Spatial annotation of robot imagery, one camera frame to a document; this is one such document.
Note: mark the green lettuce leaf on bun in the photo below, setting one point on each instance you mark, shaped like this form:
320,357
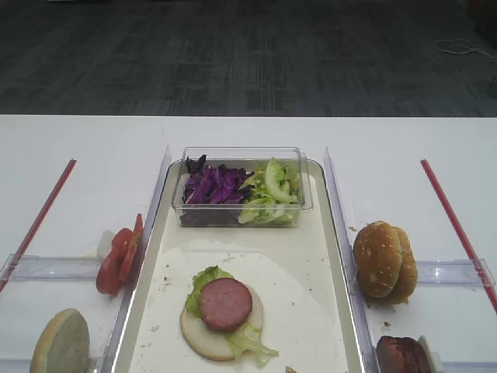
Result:
244,339

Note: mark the left clear vertical rail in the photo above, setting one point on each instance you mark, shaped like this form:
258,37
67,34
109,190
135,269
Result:
107,362

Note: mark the red straw strip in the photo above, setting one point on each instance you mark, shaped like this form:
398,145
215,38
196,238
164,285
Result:
461,234
18,254

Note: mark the tomato slice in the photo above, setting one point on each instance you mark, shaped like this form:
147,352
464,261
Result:
107,281
130,240

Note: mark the bottom bun slice on tray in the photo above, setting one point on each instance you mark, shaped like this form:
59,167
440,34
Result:
211,344

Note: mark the white pusher block patty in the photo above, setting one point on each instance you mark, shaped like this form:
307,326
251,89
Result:
425,345

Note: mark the round sausage meat patty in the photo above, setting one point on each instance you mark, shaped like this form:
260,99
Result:
225,304

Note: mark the upright bun slice left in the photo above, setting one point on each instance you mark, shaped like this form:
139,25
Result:
63,346

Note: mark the front tomato slice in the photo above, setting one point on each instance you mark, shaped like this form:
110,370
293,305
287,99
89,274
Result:
107,281

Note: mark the rear meat patty slice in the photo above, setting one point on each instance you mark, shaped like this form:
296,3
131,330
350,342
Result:
420,363

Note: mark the front sesame bun top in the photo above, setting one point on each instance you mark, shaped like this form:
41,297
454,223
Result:
377,255

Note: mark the shredded green lettuce pile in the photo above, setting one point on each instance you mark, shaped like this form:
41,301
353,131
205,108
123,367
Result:
274,187

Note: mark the right red straw strip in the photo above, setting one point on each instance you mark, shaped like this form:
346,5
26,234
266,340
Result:
461,234

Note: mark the white pusher block tomato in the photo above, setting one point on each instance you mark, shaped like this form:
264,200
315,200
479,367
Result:
105,245

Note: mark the shredded purple cabbage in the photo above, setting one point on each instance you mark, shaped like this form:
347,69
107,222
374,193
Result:
215,185

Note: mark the clear tomato holder rail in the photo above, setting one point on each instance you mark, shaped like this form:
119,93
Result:
39,268

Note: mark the white rectangular metal tray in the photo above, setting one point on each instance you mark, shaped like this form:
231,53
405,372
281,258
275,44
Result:
296,272

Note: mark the clear plastic salad container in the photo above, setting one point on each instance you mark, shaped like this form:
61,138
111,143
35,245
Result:
249,158

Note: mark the rear sesame bun top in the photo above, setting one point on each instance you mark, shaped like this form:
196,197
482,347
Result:
408,274

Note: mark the clear right bun holder rail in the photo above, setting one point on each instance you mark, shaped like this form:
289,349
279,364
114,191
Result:
458,273

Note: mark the left red straw strip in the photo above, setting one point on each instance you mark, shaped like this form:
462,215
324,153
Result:
18,254

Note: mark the rear tomato slice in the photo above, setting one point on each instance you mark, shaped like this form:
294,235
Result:
130,240

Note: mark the sesame bun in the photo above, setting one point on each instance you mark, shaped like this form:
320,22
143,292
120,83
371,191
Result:
377,255
408,274

